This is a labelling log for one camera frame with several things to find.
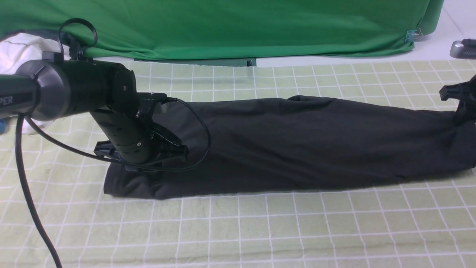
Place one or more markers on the green backdrop cloth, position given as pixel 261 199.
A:
pixel 222 29

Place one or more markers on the dark green metal base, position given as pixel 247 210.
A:
pixel 231 62

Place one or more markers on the blue object at edge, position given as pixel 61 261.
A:
pixel 3 126

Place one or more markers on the crumpled white shirt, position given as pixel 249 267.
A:
pixel 22 47

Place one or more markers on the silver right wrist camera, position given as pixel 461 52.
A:
pixel 463 49

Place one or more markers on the dark gray long-sleeve shirt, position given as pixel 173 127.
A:
pixel 302 143

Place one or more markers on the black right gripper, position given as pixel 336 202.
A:
pixel 466 94

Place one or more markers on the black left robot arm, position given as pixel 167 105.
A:
pixel 49 89

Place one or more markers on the light green checkered tablecloth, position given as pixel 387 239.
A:
pixel 425 225

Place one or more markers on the blue binder clip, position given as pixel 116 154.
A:
pixel 413 36

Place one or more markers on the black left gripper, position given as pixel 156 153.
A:
pixel 138 149

